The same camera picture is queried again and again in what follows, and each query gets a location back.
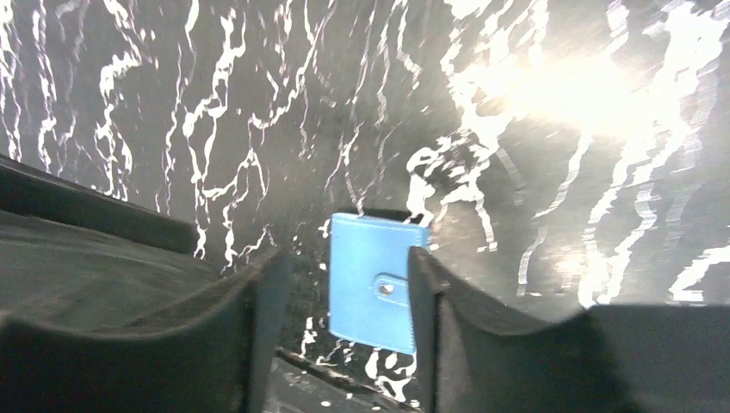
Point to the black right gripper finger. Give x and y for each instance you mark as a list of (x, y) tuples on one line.
[(475, 354)]

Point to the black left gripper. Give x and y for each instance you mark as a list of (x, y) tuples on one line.
[(77, 258)]

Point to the blue card holder wallet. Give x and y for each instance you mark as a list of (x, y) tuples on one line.
[(368, 288)]

